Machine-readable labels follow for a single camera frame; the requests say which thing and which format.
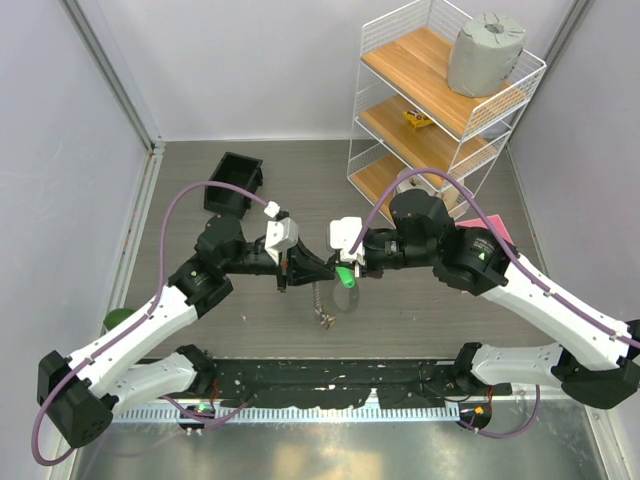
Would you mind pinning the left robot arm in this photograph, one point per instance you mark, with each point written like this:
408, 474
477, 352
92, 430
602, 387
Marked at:
82, 392

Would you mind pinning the beige cup with print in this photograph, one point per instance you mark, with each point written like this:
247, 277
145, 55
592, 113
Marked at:
451, 197

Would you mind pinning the green key tag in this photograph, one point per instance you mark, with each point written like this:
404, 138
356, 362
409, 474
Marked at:
346, 276

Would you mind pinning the white wire wooden shelf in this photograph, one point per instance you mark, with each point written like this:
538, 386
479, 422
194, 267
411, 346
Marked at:
402, 66

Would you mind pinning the white cable duct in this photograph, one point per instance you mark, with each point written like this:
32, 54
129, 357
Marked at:
163, 412

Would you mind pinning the yellow toy car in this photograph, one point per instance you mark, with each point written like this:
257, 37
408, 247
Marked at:
417, 119

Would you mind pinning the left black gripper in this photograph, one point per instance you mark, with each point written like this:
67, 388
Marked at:
301, 267

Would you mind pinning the green lime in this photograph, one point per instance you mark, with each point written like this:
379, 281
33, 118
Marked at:
116, 317

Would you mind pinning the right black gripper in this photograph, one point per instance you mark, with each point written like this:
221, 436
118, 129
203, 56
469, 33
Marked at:
367, 270

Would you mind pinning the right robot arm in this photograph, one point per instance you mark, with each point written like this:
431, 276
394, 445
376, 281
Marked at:
591, 357

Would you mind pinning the grey wrapped paper roll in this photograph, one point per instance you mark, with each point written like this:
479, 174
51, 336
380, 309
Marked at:
484, 54

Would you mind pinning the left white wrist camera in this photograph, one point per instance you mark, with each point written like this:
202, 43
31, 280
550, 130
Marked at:
281, 235

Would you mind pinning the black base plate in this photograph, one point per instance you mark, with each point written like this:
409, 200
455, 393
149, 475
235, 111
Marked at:
330, 383

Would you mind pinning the white toilet paper roll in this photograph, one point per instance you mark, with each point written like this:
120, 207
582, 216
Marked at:
414, 182

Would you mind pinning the black plastic bin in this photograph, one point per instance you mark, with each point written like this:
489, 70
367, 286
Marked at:
239, 170

